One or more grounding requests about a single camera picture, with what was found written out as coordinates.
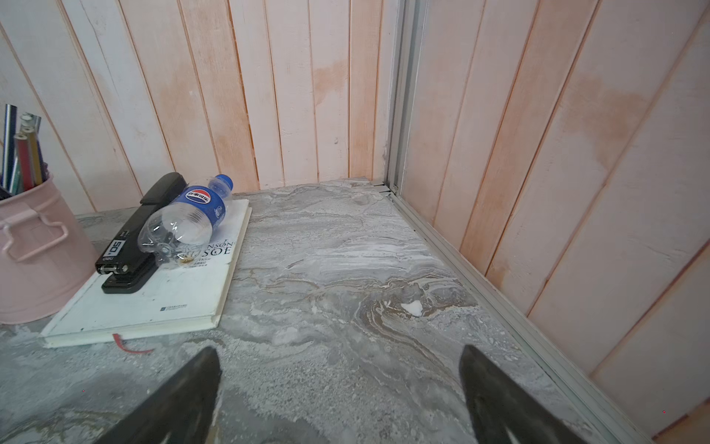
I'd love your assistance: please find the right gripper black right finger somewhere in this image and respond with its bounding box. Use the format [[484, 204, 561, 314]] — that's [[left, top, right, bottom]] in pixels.
[[459, 344, 584, 443]]

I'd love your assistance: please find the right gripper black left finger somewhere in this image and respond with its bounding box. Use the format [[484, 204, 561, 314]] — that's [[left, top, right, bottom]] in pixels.
[[97, 347, 222, 443]]

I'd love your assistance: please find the black stapler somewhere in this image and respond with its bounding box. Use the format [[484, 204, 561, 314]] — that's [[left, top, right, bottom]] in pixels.
[[95, 172, 187, 294]]

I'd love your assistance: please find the clear Pepsi plastic bottle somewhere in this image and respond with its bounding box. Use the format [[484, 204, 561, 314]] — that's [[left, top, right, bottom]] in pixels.
[[138, 174, 233, 268]]

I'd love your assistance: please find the pink metal pen bucket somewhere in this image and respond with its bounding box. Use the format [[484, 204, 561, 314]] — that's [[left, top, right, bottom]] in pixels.
[[1, 177, 98, 325]]

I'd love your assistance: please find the bundle of coloured pens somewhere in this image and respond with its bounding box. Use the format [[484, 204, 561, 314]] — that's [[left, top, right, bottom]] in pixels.
[[1, 104, 49, 200]]

